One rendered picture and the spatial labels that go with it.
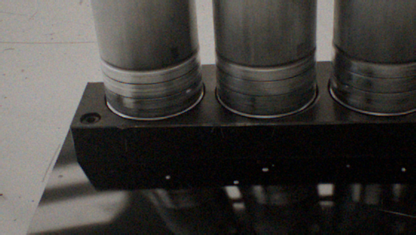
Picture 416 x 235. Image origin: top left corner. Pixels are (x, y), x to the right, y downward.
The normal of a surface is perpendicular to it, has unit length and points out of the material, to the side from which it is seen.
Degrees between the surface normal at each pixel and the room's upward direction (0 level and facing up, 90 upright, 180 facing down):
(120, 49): 90
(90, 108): 0
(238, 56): 90
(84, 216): 0
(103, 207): 0
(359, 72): 90
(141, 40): 90
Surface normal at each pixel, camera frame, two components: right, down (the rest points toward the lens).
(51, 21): -0.07, -0.84
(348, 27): -0.83, 0.35
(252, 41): -0.28, 0.54
